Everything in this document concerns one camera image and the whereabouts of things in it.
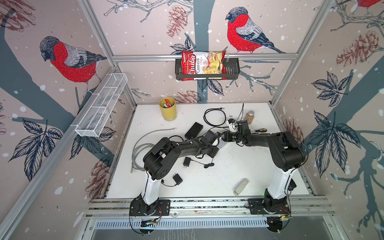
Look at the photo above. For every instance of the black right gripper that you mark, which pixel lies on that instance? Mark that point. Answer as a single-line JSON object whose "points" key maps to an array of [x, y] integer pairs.
{"points": [[226, 136]]}

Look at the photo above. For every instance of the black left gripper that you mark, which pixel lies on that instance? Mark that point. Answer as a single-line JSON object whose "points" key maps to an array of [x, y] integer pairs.
{"points": [[216, 149]]}

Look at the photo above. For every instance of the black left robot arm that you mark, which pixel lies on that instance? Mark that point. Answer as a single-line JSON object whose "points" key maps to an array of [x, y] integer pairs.
{"points": [[159, 161]]}

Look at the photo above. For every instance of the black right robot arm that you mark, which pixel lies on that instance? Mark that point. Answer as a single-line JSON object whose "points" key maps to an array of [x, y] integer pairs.
{"points": [[287, 155]]}

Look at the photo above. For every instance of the black yellow flathead screwdriver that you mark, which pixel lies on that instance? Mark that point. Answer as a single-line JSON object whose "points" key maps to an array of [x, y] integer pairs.
{"points": [[260, 131]]}

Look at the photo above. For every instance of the black ribbed power brick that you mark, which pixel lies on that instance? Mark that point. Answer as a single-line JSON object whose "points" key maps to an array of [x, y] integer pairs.
{"points": [[193, 131]]}

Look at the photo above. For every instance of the beige power strip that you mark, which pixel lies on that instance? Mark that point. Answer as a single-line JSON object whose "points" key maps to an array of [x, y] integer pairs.
{"points": [[240, 186]]}

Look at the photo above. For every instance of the yellow pen cup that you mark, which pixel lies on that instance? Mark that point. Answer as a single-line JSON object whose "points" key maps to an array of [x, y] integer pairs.
{"points": [[168, 108]]}

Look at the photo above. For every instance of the red cassava chips bag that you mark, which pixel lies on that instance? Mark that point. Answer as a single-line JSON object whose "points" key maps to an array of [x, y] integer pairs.
{"points": [[202, 63]]}

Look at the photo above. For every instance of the black wall plug adapter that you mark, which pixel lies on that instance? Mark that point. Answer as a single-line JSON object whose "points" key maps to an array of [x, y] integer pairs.
{"points": [[178, 180]]}

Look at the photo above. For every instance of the black wire wall basket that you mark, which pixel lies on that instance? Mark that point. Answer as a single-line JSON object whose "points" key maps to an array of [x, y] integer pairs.
{"points": [[231, 66]]}

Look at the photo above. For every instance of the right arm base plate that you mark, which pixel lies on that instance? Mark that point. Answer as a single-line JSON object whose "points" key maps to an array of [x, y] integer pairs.
{"points": [[267, 207]]}

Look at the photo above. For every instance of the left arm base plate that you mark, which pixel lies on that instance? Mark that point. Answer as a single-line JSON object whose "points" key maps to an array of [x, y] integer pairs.
{"points": [[138, 208]]}

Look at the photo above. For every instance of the white mesh wall shelf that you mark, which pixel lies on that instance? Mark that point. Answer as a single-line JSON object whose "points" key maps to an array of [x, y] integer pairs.
{"points": [[98, 113]]}

